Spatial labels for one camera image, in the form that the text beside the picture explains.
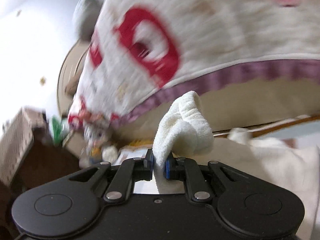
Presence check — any checkered pink grey rug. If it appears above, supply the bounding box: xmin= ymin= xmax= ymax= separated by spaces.
xmin=119 ymin=114 xmax=319 ymax=156

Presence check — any white fleece hooded jacket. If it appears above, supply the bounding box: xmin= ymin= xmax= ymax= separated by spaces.
xmin=152 ymin=91 xmax=319 ymax=239

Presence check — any dark wooden dresser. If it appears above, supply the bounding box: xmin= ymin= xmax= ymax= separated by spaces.
xmin=1 ymin=128 xmax=79 ymax=239

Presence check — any quilted strawberry bedspread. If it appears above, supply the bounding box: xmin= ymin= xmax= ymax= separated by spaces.
xmin=68 ymin=0 xmax=319 ymax=128

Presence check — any cream bedside cabinet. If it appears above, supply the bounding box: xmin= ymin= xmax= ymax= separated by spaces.
xmin=62 ymin=131 xmax=87 ymax=159

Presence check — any green white plastic bag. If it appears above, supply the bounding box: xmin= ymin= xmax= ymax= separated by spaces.
xmin=49 ymin=116 xmax=69 ymax=146

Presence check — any grey plush bunny toy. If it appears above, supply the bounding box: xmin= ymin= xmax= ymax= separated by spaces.
xmin=79 ymin=110 xmax=119 ymax=168

